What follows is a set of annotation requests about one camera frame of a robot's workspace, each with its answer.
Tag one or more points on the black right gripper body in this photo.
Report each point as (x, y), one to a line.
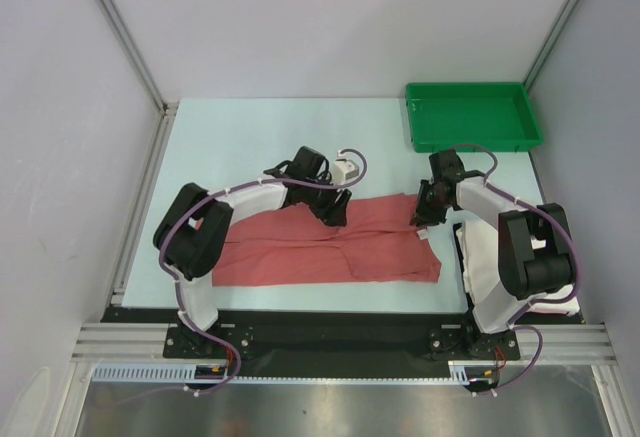
(430, 207)

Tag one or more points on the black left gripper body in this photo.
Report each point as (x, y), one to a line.
(321, 202)

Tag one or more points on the red t shirt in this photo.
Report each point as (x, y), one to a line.
(291, 246)

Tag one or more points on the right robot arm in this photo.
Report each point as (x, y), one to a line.
(513, 255)

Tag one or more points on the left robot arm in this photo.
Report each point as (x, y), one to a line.
(192, 234)

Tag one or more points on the green plastic tray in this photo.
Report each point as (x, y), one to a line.
(496, 115)

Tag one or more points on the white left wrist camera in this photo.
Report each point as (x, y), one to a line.
(343, 170)

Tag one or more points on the aluminium left corner post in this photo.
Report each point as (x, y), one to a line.
(132, 52)

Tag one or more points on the aluminium corner post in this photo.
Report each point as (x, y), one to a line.
(132, 52)
(566, 12)

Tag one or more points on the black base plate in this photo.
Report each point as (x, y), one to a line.
(307, 364)

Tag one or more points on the aluminium front rail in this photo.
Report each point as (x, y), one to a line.
(552, 344)

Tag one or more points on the aluminium right corner post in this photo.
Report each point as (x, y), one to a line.
(566, 12)

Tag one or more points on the light blue cable duct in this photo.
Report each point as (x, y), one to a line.
(193, 374)

